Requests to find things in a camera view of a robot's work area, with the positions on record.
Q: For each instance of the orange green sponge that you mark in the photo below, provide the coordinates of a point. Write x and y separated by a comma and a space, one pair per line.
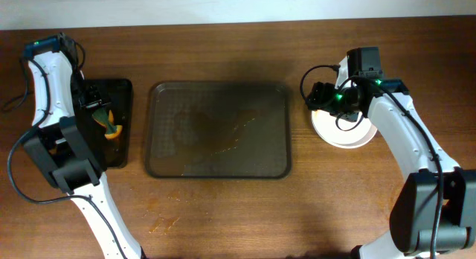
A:
107, 121

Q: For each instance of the brown serving tray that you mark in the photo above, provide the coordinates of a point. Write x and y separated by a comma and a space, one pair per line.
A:
218, 130

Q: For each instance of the cream plate with sauce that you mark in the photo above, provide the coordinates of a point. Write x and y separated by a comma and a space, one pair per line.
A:
325, 126

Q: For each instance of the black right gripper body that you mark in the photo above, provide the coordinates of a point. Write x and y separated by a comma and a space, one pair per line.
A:
316, 96

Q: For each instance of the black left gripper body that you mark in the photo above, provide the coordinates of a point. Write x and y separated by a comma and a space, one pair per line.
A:
91, 103

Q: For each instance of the small black tray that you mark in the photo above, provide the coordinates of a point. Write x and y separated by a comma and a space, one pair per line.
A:
115, 151

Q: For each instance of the light blue plate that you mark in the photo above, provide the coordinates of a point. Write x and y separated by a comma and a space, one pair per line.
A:
348, 144

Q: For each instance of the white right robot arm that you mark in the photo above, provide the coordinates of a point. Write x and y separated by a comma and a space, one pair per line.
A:
434, 213

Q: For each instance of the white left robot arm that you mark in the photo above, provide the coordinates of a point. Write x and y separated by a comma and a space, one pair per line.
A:
80, 130

